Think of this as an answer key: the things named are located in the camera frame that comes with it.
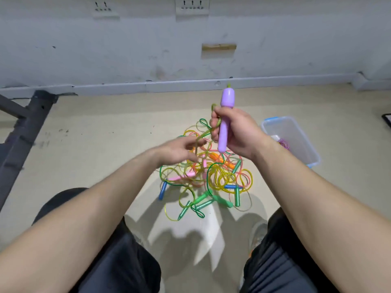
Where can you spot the person's right hand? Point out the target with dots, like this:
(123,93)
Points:
(241,134)

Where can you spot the person's left hand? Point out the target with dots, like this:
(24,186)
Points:
(177,150)

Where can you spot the clear storage box blue latches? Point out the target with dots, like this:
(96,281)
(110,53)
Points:
(299,146)

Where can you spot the person's left forearm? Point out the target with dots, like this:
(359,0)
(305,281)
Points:
(73,235)

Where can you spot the person's right forearm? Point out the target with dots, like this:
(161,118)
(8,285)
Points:
(330,210)

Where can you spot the grey right shoe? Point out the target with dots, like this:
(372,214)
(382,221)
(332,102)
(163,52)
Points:
(258,235)

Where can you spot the black shorts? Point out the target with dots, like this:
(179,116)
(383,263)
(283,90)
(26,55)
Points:
(116,259)

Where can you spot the small wooden wall block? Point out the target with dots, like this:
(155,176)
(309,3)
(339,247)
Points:
(219,47)

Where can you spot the black metal rack frame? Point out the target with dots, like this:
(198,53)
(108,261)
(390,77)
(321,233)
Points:
(24,137)

